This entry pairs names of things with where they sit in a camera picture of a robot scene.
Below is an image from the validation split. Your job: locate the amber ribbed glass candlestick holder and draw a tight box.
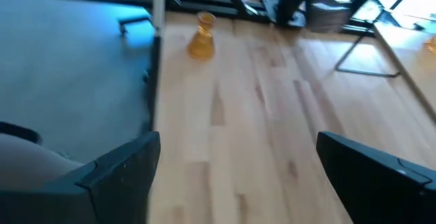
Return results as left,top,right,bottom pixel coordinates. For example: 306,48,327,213
424,35,436,55
187,11,217,61

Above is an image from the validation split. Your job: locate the wooden shelf with black frame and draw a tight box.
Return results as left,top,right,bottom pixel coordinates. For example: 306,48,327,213
335,21,436,123

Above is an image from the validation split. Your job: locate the beige rounded seat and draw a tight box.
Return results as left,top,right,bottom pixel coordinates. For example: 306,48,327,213
0,132,84,191

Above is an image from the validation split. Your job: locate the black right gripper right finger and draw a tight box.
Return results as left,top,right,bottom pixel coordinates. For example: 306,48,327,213
316,131,436,224

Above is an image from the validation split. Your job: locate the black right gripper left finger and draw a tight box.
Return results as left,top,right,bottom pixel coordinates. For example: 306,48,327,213
44,131,161,224

